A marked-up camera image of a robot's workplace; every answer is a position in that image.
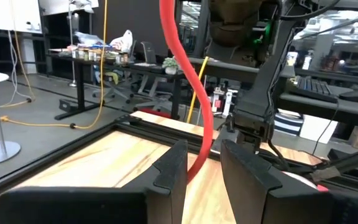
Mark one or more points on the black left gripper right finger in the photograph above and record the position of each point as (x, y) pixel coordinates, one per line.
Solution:
(259, 199)

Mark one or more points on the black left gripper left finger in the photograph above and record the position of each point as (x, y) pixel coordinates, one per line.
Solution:
(120, 205)

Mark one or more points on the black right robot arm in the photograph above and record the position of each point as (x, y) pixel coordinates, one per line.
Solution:
(259, 102)

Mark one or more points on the black keyboard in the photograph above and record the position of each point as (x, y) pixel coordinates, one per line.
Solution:
(314, 88)

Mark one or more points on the red plastic crate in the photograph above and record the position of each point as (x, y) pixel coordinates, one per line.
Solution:
(154, 112)

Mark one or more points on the grey desk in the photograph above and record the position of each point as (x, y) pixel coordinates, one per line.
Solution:
(322, 107)

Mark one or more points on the black computer mouse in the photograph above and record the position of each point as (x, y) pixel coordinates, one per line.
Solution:
(357, 96)

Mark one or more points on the potted plant white pot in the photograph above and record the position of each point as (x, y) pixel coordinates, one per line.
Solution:
(170, 65)

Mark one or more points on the black standing desk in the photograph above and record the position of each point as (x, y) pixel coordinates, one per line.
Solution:
(79, 90)

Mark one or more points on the white plastic bag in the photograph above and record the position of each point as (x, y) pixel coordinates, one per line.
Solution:
(123, 42)

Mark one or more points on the whiteboard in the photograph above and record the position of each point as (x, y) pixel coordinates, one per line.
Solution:
(8, 15)

